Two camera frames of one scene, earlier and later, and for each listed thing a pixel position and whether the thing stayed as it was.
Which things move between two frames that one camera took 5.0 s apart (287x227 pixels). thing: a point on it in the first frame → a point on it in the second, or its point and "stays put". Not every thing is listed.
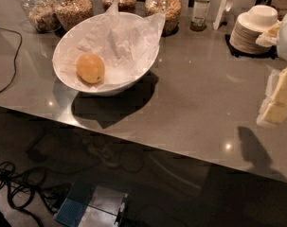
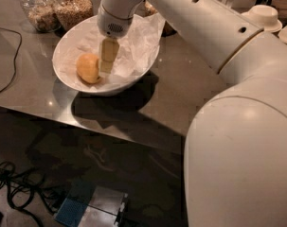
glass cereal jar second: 72,7 stays put
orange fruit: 90,68 stays put
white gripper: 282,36 → 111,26
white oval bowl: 127,43 stays put
